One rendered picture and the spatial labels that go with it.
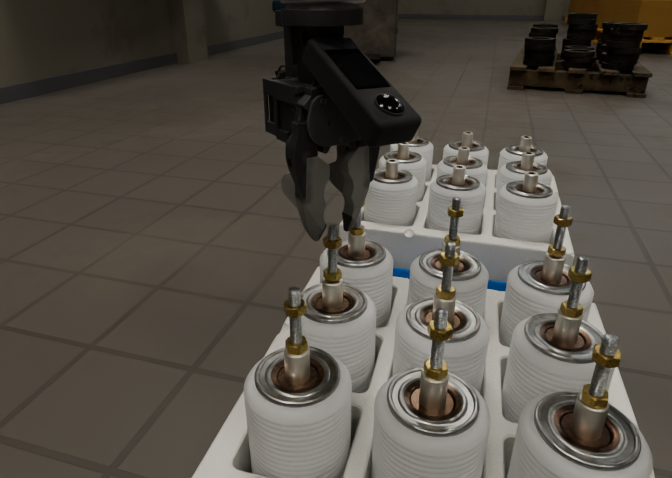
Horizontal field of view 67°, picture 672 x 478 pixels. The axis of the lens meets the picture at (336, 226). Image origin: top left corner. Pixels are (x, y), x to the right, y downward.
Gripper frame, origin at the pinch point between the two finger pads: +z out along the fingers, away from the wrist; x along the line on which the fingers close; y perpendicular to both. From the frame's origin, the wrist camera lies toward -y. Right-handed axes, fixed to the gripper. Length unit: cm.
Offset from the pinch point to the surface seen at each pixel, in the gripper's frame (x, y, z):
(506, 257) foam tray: -39.2, 6.2, 18.9
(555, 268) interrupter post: -23.3, -10.8, 7.7
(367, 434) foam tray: 4.0, -10.6, 16.6
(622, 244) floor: -93, 11, 35
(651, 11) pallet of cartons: -486, 197, -2
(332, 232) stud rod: 0.3, 0.2, 0.7
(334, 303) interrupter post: 0.4, -0.4, 8.9
